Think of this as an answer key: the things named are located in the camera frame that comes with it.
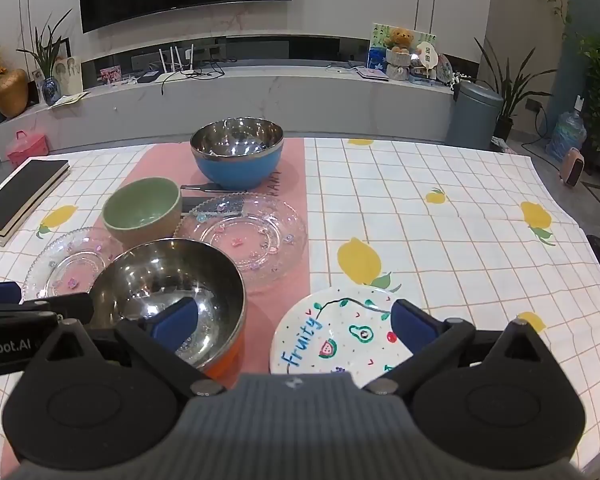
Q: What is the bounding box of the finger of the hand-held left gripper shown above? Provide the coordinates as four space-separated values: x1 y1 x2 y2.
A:
0 281 23 311
21 291 95 321

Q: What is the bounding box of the lemon print checked tablecloth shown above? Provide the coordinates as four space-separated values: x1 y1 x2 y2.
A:
0 137 600 480

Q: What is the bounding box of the grey trash bin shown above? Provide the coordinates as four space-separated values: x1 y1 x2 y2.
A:
446 80 504 150

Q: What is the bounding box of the round paper fan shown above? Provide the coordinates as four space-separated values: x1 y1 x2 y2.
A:
414 42 440 70

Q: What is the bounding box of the green long-leaf plant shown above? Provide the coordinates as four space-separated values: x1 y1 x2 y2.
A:
16 9 73 81

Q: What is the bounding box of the grey marble tv console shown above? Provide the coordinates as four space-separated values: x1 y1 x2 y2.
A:
0 62 456 163

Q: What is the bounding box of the white painted fruit plate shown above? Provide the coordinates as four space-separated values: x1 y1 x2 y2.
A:
269 285 416 376

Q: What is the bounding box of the pink heater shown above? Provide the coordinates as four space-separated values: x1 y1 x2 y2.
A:
557 147 586 188

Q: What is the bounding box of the green ceramic bowl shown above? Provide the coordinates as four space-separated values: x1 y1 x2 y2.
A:
102 177 183 250

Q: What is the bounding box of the brown teddy bear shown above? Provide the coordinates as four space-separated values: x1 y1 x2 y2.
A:
384 27 415 53

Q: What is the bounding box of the small clear glass plate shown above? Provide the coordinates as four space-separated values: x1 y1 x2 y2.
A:
21 227 126 303

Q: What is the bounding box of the large clear glass plate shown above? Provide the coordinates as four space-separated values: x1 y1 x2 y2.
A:
176 192 308 288

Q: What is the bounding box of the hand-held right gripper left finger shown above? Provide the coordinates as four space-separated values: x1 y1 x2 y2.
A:
27 296 227 402

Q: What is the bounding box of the orange steel bowl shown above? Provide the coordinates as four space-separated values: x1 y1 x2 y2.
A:
87 239 247 380

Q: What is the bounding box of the blue water bottle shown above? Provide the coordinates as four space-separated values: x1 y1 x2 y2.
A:
546 110 587 163

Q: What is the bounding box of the illustrated picture frame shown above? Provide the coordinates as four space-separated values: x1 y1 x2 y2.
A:
50 56 83 96

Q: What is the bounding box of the blue patterned vase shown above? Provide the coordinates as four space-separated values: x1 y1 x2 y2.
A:
41 76 62 107

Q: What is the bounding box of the white router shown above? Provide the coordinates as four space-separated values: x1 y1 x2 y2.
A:
152 45 201 83

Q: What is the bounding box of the blue steel bowl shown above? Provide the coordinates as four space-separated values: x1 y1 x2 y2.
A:
190 117 285 192

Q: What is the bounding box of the pink storage box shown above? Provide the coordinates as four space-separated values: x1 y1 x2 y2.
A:
6 130 48 166

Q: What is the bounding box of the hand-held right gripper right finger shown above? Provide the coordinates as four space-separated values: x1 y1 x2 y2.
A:
362 299 566 401

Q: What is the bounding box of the gold vase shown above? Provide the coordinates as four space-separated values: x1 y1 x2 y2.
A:
0 69 29 118

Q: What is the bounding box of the pink table runner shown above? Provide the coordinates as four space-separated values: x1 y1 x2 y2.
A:
0 137 309 468

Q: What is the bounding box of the black hardcover book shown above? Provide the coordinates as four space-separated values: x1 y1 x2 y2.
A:
0 159 71 247

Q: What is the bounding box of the potted long-leaf plant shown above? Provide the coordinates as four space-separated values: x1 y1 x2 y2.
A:
474 35 553 141

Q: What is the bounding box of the painted canvas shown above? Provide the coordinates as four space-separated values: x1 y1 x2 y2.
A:
367 22 437 71

